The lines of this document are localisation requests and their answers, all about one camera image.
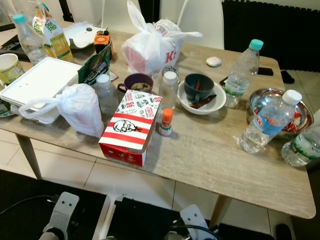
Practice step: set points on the small orange cap bottle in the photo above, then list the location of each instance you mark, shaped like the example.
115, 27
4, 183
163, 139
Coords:
165, 123

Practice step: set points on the blue label water bottle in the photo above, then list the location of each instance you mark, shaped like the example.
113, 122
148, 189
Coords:
266, 122

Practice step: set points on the small white oval case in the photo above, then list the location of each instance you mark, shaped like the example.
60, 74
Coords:
213, 61

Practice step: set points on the black foam panel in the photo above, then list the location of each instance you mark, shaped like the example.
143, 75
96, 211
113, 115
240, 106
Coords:
270, 35

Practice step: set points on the purple mug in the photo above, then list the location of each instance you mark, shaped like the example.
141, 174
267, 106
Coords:
137, 83

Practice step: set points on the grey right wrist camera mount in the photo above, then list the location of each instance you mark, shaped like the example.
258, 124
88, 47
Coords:
195, 218

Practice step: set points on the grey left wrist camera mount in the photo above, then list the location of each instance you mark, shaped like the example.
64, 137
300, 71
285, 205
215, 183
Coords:
65, 206

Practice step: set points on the orange black handheld device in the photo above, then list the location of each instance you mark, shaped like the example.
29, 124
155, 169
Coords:
102, 43

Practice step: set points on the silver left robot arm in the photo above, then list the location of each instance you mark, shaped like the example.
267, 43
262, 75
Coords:
50, 236

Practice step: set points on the white ceramic bowl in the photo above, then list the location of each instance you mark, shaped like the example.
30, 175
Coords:
217, 102

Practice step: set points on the brown food piece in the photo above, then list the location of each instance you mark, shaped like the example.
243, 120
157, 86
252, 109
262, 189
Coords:
203, 101

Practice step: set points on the red white chicken box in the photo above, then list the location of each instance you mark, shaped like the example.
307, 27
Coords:
130, 128

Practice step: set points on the clear teal cap water bottle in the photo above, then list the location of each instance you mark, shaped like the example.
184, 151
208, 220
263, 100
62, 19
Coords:
242, 74
28, 40

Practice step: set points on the small tied white plastic bag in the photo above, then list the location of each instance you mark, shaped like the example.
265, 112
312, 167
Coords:
81, 109

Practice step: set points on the white styrofoam food box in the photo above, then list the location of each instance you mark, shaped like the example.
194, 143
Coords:
40, 82

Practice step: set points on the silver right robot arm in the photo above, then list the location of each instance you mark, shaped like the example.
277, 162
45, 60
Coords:
173, 236

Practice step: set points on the wooden table leg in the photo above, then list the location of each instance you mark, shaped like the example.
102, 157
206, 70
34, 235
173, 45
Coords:
220, 211
30, 156

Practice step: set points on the green snack packet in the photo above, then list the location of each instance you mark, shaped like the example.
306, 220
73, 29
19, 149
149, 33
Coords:
94, 66

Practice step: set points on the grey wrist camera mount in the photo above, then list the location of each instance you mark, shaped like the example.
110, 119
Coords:
65, 206
195, 218

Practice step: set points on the black phone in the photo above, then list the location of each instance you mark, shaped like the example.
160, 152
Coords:
265, 71

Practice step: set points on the steel bowl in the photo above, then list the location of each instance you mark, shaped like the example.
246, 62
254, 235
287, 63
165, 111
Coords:
260, 100

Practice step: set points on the white round plastic device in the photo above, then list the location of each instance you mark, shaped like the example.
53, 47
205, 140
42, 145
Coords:
80, 35

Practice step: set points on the green label water bottle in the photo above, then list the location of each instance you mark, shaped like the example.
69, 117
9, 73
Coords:
301, 148

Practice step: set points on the dark green cup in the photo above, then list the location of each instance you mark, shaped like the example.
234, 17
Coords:
198, 86

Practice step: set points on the black floor mat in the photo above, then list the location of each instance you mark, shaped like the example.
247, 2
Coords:
25, 220

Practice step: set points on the small clear white-cap bottle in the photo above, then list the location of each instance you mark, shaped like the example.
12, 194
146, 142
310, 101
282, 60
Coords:
168, 89
106, 92

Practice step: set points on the large white red-print plastic bag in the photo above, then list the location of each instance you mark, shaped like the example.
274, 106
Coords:
152, 46

